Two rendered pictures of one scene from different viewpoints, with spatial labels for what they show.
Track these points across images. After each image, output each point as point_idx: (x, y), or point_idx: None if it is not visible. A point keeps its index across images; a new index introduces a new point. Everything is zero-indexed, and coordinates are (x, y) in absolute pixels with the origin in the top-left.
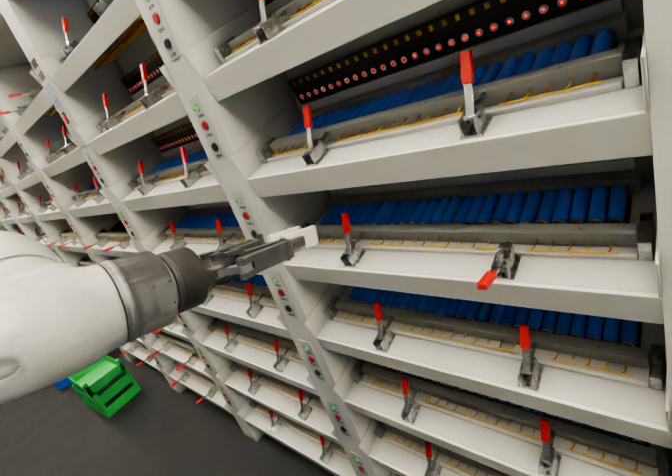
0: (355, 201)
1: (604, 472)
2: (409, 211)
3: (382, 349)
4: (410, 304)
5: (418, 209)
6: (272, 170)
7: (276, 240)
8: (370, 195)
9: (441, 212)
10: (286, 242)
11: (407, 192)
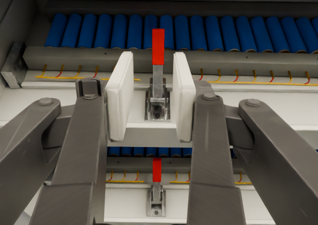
0: (105, 11)
1: None
2: (218, 32)
3: (158, 214)
4: (174, 149)
5: (232, 30)
6: None
7: (198, 103)
8: (131, 4)
9: (269, 36)
10: (273, 112)
11: (197, 4)
